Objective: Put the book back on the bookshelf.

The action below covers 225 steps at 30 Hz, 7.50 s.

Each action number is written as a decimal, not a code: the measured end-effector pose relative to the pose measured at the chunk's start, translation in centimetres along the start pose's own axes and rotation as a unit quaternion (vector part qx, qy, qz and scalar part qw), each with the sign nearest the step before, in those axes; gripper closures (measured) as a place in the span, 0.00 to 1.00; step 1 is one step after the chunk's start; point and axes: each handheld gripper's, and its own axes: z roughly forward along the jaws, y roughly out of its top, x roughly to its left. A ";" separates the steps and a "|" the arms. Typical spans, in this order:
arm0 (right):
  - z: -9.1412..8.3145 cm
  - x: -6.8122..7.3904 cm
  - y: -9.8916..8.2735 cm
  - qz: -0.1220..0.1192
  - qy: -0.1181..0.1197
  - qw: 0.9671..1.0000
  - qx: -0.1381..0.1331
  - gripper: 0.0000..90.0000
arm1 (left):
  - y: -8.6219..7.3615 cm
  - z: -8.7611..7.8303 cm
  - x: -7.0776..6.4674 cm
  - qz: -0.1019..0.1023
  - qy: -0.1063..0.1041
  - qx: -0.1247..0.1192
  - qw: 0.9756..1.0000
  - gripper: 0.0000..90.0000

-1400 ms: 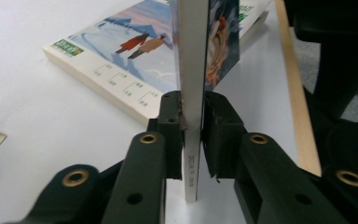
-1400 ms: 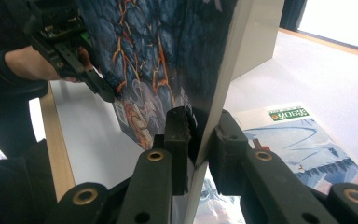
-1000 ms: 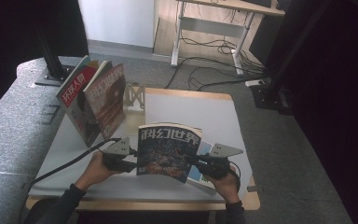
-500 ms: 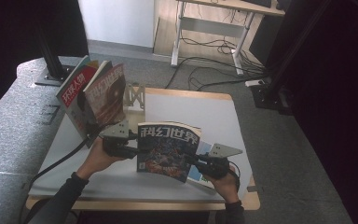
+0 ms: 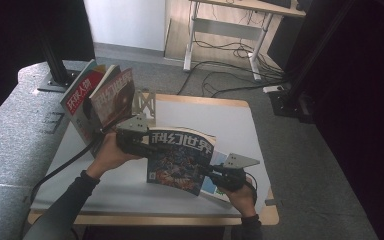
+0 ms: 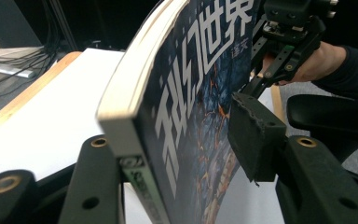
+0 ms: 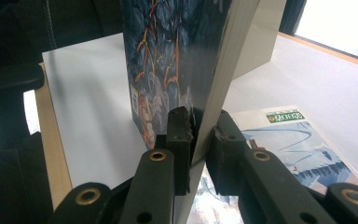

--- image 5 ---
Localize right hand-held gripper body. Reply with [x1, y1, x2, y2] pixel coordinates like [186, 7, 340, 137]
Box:
[209, 152, 261, 193]

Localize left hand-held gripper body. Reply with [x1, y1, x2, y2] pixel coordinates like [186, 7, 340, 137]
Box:
[114, 114, 154, 158]

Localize dark sci-fi magazine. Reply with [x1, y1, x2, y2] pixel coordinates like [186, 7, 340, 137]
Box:
[199, 149, 241, 204]

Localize dark blue illustrated magazine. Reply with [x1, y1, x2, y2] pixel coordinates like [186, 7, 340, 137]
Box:
[146, 126, 218, 197]

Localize beige expandable book rack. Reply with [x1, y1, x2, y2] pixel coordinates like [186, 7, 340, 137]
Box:
[131, 88, 157, 128]

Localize red-brown planet cover magazine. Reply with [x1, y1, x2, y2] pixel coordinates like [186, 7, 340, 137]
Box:
[89, 64, 136, 132]

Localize portrait cover magazine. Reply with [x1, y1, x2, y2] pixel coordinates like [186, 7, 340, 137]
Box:
[59, 59, 108, 158]

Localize person's left hand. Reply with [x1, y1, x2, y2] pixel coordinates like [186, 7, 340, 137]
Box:
[85, 130, 143, 180]

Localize person's right hand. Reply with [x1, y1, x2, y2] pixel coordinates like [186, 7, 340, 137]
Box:
[220, 180, 258, 219]

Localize white power strip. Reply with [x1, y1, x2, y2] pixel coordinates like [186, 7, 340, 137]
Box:
[262, 84, 286, 94]

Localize black metal stand with baseplate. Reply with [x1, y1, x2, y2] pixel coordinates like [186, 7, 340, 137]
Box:
[37, 29, 81, 94]

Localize white-legged wooden desk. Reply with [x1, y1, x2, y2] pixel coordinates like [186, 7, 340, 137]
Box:
[183, 0, 307, 82]

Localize dark curtain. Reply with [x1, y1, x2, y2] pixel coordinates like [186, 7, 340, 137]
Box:
[313, 0, 384, 240]
[0, 0, 97, 131]

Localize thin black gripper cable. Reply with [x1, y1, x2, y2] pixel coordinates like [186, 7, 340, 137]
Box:
[244, 171, 259, 204]

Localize thick black gripper cable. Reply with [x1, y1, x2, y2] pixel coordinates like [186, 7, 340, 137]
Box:
[29, 133, 104, 205]

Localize black floor cable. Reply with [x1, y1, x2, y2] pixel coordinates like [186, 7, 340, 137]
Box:
[176, 59, 288, 96]
[201, 71, 291, 98]

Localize black slanted frame stand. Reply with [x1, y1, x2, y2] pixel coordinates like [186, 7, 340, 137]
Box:
[268, 0, 358, 125]

